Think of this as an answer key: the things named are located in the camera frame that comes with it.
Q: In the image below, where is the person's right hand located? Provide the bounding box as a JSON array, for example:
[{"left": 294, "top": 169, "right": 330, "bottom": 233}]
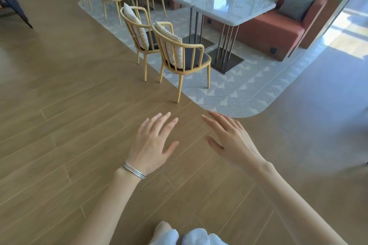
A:
[{"left": 201, "top": 110, "right": 270, "bottom": 174}]

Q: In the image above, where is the person's left hand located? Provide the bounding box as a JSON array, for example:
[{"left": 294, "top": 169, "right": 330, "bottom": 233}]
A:
[{"left": 124, "top": 112, "right": 179, "bottom": 176}]

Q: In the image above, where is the person's left forearm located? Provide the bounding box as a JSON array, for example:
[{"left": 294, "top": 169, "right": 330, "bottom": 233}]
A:
[{"left": 70, "top": 167, "right": 144, "bottom": 245}]

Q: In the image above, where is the person's right forearm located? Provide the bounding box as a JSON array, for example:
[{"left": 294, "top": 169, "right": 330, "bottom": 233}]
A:
[{"left": 256, "top": 162, "right": 350, "bottom": 245}]

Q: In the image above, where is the cream chair cushion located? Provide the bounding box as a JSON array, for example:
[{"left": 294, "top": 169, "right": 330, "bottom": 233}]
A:
[
  {"left": 123, "top": 3, "right": 150, "bottom": 51},
  {"left": 155, "top": 24, "right": 184, "bottom": 70}
]

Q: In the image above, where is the person's left white shoe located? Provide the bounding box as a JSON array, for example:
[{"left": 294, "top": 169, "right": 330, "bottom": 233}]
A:
[{"left": 148, "top": 221, "right": 180, "bottom": 245}]

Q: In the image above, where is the person's white shoe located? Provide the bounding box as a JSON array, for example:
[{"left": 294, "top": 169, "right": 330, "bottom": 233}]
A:
[
  {"left": 182, "top": 228, "right": 230, "bottom": 245},
  {"left": 148, "top": 221, "right": 180, "bottom": 245}
]

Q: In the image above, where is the person's right white shoe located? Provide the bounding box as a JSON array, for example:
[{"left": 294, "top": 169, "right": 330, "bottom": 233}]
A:
[{"left": 182, "top": 228, "right": 230, "bottom": 245}]

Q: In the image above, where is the orange planter box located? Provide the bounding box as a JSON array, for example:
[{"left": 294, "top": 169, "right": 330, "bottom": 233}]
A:
[{"left": 299, "top": 0, "right": 343, "bottom": 50}]

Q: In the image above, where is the grey striped pillow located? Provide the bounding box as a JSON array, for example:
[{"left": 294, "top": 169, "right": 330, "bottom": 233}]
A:
[{"left": 278, "top": 0, "right": 324, "bottom": 22}]

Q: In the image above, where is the dark furniture piece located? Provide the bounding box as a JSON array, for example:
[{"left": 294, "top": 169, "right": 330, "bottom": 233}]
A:
[{"left": 0, "top": 0, "right": 34, "bottom": 29}]

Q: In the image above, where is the silver bangle bracelet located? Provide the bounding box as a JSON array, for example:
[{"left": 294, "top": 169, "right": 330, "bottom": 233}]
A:
[{"left": 123, "top": 162, "right": 147, "bottom": 180}]

